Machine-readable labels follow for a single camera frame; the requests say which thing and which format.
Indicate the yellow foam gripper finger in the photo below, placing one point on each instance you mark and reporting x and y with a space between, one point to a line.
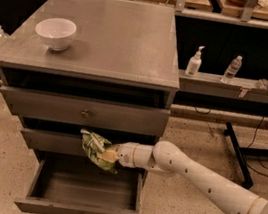
110 154

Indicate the grey drawer cabinet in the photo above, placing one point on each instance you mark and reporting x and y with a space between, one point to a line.
124 52

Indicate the crumpled clear plastic wrap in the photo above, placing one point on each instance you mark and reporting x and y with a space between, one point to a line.
263 84

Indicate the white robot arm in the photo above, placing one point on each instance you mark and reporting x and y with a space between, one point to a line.
165 157

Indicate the clear pump dispenser bottle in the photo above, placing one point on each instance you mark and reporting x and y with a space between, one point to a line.
3 35

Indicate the black stand base leg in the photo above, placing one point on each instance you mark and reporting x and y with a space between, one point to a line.
229 131

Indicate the green jalapeno chip bag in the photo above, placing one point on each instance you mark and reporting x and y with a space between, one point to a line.
94 146

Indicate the grey open bottom drawer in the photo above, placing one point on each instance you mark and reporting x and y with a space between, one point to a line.
65 184

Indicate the white ceramic bowl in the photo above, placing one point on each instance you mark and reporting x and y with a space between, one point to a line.
56 33

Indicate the clear plastic water bottle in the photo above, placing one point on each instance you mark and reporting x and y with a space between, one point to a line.
232 69

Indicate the grey top drawer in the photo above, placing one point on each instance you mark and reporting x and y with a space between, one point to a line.
85 111

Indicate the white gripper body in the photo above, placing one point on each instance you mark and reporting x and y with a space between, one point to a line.
126 153

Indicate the white pump lotion bottle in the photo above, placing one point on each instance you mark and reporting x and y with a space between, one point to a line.
194 63

